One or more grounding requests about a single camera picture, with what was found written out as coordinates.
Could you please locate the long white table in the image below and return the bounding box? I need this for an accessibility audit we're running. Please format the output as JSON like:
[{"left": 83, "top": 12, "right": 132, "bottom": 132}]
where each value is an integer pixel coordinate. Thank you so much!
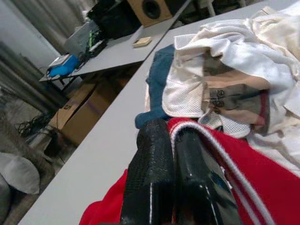
[{"left": 38, "top": 0, "right": 195, "bottom": 83}]

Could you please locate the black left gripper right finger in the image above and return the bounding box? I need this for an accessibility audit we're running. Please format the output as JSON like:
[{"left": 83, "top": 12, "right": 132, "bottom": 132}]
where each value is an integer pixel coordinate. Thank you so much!
[{"left": 172, "top": 128, "right": 243, "bottom": 225}]

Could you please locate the black electronics with green wires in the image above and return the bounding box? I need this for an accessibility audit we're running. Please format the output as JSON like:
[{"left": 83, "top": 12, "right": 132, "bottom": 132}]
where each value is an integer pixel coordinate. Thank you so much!
[{"left": 79, "top": 29, "right": 108, "bottom": 59}]

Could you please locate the grey curtain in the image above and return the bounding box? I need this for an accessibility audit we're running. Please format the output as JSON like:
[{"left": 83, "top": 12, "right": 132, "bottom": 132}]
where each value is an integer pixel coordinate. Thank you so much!
[{"left": 0, "top": 0, "right": 113, "bottom": 115}]

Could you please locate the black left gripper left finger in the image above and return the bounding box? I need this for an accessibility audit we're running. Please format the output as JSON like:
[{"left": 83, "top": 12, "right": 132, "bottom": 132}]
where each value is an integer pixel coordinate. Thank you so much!
[{"left": 120, "top": 118, "right": 175, "bottom": 225}]

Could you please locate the brown speaker box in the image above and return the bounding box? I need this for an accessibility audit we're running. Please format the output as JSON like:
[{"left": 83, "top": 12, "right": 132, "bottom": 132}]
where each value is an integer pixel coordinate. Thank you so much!
[{"left": 126, "top": 0, "right": 173, "bottom": 28}]

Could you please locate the black case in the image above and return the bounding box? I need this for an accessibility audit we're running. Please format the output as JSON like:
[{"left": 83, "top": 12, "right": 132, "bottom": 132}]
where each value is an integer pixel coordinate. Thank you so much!
[{"left": 90, "top": 0, "right": 143, "bottom": 40}]

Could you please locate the red garment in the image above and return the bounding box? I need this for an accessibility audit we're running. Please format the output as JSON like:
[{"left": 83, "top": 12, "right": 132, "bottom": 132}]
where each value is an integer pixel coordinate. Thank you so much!
[{"left": 78, "top": 117, "right": 300, "bottom": 225}]

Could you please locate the tan printed garment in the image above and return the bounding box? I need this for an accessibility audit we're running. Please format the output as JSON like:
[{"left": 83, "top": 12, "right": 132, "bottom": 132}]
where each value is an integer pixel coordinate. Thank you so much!
[{"left": 201, "top": 56, "right": 271, "bottom": 132}]

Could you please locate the white garment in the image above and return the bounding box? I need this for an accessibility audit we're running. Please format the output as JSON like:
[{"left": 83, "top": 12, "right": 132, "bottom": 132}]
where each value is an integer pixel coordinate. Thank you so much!
[{"left": 174, "top": 6, "right": 300, "bottom": 169}]

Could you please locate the grey pillow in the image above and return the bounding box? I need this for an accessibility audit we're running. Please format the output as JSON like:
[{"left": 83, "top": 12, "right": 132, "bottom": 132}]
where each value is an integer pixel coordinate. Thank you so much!
[{"left": 0, "top": 152, "right": 40, "bottom": 195}]

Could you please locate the blue device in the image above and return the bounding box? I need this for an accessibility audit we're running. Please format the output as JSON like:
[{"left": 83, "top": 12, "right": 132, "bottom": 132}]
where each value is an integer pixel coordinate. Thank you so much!
[{"left": 48, "top": 54, "right": 79, "bottom": 78}]

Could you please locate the small cream box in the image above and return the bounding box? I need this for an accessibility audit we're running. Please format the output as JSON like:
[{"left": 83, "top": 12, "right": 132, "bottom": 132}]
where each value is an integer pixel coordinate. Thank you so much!
[{"left": 133, "top": 37, "right": 152, "bottom": 48}]

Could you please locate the printed cardboard box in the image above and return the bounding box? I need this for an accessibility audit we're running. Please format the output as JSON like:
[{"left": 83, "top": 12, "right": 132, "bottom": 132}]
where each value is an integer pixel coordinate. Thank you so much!
[{"left": 48, "top": 83, "right": 97, "bottom": 131}]

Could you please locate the dark blue garment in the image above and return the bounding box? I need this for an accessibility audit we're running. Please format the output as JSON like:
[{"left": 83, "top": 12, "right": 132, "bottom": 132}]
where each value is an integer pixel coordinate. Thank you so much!
[{"left": 135, "top": 44, "right": 176, "bottom": 129}]

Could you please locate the open cardboard box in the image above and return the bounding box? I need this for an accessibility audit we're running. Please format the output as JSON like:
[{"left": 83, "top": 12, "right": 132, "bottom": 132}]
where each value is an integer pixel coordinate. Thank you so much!
[{"left": 62, "top": 79, "right": 129, "bottom": 147}]

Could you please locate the cream mesh garment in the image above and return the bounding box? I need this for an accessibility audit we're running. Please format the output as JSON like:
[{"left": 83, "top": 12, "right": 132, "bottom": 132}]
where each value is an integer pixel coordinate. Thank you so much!
[{"left": 162, "top": 56, "right": 253, "bottom": 139}]

